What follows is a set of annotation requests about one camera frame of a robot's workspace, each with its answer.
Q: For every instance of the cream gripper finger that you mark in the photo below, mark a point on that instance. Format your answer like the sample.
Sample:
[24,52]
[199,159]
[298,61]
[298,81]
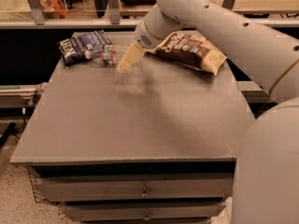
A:
[132,55]

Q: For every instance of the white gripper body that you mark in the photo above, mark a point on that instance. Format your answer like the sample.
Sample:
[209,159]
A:
[142,36]

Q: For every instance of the clear plastic water bottle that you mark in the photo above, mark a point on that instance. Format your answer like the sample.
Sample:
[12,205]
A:
[106,55]

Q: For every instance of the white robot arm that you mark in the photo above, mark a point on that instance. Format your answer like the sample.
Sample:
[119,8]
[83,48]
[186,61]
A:
[266,185]

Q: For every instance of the brown and cream snack bag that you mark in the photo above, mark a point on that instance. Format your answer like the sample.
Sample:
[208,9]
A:
[193,51]

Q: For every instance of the blue chip bag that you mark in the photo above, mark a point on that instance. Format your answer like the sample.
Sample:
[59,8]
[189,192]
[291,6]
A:
[73,49]

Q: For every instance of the orange bag behind glass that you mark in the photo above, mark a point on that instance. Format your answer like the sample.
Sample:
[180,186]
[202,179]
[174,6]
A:
[57,6]

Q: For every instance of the grey drawer cabinet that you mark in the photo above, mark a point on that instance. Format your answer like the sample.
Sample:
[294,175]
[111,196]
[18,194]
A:
[158,119]

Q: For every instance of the upper grey drawer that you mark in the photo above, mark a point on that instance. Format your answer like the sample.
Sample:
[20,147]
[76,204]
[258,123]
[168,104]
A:
[136,187]

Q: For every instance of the grey drawer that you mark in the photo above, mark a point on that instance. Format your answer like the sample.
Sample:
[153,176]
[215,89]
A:
[136,187]
[143,211]

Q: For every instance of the lower grey drawer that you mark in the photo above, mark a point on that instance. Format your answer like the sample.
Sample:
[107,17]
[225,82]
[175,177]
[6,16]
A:
[143,211]

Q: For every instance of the metal shelf rail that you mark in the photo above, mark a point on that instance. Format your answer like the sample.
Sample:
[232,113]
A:
[124,23]

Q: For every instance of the wire mesh basket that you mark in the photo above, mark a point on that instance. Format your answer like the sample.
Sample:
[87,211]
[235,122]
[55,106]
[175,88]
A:
[34,180]

